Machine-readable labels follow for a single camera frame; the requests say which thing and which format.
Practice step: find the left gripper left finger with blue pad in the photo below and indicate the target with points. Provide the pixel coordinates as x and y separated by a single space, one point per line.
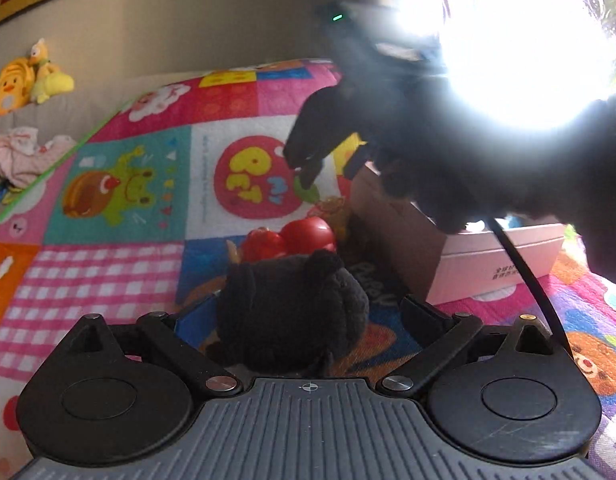
174 341

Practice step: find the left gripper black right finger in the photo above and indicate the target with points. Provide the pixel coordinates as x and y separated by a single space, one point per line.
444 339

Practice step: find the black plush toy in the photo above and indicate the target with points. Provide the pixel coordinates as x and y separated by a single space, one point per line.
293 315

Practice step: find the pink cardboard box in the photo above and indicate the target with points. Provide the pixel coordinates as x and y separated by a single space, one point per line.
436 267

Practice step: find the colourful patchwork play mat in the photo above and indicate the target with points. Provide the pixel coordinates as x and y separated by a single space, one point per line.
138 219

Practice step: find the pink crumpled clothes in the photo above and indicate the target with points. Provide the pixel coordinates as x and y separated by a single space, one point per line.
23 159

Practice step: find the yellow plush duck toys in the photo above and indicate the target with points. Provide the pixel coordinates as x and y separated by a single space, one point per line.
35 79

